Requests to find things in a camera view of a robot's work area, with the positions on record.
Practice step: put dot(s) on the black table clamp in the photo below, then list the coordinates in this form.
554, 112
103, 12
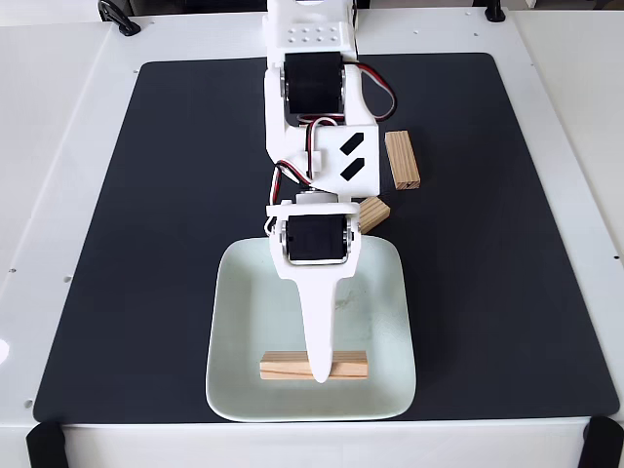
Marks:
495, 12
122, 22

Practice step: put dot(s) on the black rubber mat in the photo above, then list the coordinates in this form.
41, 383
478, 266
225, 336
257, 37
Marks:
146, 292

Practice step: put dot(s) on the grooved wooden block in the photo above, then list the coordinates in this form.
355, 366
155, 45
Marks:
404, 161
375, 212
283, 365

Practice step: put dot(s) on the pale green square plate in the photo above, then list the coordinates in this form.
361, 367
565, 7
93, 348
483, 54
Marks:
244, 317

